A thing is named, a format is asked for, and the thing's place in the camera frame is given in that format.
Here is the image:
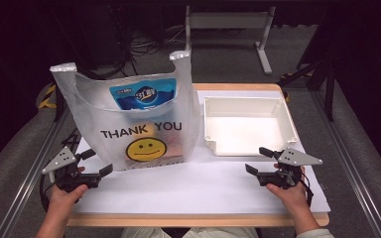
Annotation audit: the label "white table cover board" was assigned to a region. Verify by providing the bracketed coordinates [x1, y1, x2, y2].
[72, 89, 331, 215]

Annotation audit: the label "person's left hand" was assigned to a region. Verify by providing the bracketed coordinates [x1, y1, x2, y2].
[48, 166, 89, 216]

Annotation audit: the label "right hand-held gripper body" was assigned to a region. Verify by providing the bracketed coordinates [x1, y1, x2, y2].
[257, 147, 323, 190]

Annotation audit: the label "white metal stand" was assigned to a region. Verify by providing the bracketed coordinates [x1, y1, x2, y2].
[184, 4, 277, 75]

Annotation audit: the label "blue snack bag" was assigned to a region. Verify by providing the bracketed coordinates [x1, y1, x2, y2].
[108, 77, 179, 112]

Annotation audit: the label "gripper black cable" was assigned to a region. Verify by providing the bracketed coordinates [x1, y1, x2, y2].
[39, 172, 59, 212]
[298, 172, 315, 208]

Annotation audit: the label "aluminium floor rail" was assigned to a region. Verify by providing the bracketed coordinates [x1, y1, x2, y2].
[311, 88, 381, 238]
[0, 107, 71, 238]

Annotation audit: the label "yellow black striped tape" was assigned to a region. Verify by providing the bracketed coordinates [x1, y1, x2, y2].
[38, 83, 60, 110]

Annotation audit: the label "person's right hand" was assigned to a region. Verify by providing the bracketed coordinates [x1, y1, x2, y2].
[265, 164, 310, 216]

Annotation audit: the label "black cable beside table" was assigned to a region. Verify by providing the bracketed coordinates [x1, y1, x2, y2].
[61, 129, 82, 155]

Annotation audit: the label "black metal stand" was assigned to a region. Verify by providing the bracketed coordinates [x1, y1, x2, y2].
[276, 59, 337, 123]

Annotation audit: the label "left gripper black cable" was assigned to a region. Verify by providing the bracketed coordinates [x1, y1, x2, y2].
[39, 172, 59, 212]

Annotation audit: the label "person's legs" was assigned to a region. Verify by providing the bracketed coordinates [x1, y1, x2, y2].
[120, 226, 260, 238]

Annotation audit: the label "bundle of floor cables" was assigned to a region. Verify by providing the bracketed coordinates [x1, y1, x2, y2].
[112, 24, 187, 78]

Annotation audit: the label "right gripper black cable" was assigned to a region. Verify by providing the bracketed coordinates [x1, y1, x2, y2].
[298, 172, 315, 208]

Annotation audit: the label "white plastic tray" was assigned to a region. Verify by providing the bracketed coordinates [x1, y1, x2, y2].
[202, 95, 300, 158]

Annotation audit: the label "translucent plastic shopping bag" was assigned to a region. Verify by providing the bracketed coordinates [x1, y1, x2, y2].
[49, 50, 202, 173]

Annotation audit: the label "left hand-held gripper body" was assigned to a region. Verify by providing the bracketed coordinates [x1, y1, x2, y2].
[41, 146, 102, 194]

